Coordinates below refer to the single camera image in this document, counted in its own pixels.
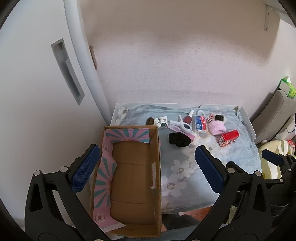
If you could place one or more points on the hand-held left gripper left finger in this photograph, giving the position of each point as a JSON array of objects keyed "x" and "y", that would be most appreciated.
[{"x": 84, "y": 166}]

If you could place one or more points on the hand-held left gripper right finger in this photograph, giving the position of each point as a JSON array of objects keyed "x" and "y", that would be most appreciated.
[{"x": 208, "y": 166}]

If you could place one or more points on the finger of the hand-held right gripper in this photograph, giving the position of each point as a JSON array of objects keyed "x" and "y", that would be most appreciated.
[{"x": 272, "y": 157}]

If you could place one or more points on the red milk carton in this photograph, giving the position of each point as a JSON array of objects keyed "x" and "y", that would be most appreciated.
[{"x": 229, "y": 138}]

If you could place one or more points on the pink fluffy sock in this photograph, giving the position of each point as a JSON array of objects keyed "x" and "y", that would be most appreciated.
[{"x": 217, "y": 128}]

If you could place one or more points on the clear floss pick box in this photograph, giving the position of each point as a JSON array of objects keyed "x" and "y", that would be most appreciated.
[{"x": 200, "y": 124}]

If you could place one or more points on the white plastic clip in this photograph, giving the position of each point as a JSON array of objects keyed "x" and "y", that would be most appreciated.
[{"x": 185, "y": 127}]

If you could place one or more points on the brown cardboard box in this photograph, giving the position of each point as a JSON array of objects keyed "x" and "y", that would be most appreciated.
[{"x": 134, "y": 173}]

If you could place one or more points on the dark small jar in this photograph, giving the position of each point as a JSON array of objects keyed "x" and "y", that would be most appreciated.
[{"x": 219, "y": 117}]

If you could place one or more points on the red nail polish bottle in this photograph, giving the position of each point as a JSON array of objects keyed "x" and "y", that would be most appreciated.
[{"x": 187, "y": 119}]

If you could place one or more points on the white printed tissue packet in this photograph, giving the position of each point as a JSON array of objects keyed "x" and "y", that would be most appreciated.
[{"x": 161, "y": 122}]

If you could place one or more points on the pink teal striped paper lining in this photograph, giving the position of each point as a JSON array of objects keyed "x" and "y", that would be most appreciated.
[{"x": 104, "y": 176}]

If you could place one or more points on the white plush pillow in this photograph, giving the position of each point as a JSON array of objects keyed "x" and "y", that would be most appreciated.
[{"x": 286, "y": 132}]

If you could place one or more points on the black scrunchie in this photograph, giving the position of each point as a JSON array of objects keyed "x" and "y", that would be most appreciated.
[{"x": 178, "y": 139}]

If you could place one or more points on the small pink white cube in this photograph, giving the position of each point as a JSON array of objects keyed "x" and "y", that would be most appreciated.
[{"x": 210, "y": 117}]

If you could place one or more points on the grey chair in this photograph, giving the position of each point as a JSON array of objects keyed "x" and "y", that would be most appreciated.
[{"x": 275, "y": 106}]

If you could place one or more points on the dark cloth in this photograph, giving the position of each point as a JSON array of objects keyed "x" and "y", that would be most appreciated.
[{"x": 178, "y": 220}]

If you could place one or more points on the green tissue pack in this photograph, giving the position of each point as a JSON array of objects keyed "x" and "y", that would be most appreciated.
[{"x": 289, "y": 87}]

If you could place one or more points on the white wardrobe door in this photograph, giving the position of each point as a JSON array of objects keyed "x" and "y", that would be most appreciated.
[{"x": 34, "y": 92}]

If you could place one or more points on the brown wall fitting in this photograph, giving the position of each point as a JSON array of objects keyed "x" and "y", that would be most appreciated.
[{"x": 93, "y": 56}]

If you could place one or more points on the white shelf bracket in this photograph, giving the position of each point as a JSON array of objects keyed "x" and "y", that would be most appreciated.
[{"x": 270, "y": 16}]

